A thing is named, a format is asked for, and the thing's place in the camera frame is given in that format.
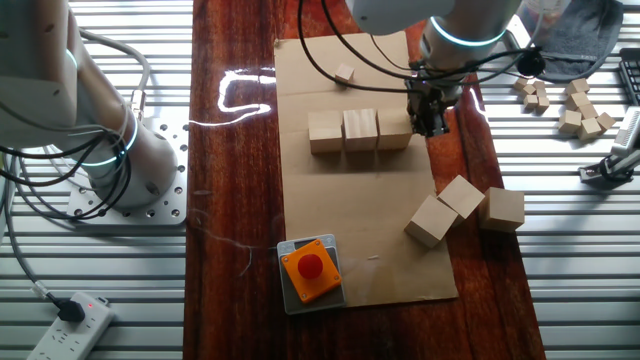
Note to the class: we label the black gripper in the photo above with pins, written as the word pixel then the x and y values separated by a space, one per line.
pixel 435 95

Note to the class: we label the large wooden cube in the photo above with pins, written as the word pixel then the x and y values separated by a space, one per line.
pixel 461 196
pixel 360 130
pixel 501 209
pixel 325 132
pixel 394 130
pixel 431 221

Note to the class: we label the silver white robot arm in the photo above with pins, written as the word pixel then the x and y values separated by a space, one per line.
pixel 45 75

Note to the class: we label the medium wooden cube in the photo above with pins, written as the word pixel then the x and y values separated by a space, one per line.
pixel 589 129
pixel 588 110
pixel 576 100
pixel 606 121
pixel 577 86
pixel 344 74
pixel 570 121

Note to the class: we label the small wooden cube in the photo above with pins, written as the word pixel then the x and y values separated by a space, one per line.
pixel 520 84
pixel 530 102
pixel 539 86
pixel 528 90
pixel 543 103

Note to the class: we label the brown cardboard sheet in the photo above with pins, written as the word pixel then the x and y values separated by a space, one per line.
pixel 400 275

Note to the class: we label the jar with colourful contents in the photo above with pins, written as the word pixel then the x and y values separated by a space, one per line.
pixel 550 10

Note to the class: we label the orange emergency stop button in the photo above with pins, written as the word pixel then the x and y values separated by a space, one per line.
pixel 310 267

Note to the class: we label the reddish wood grain board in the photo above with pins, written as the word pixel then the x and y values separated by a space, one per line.
pixel 230 200

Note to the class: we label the black keyboard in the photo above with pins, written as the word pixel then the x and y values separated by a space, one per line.
pixel 631 75

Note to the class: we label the silver robot mounting plate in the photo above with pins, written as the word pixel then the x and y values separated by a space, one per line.
pixel 170 150

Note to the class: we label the black power plug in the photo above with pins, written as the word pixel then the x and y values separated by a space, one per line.
pixel 72 311

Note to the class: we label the white power strip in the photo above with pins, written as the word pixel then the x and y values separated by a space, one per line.
pixel 75 340

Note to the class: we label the metal camera stand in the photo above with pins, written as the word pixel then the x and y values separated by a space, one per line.
pixel 600 175

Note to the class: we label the silver camera on stand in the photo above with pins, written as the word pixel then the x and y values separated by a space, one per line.
pixel 629 130

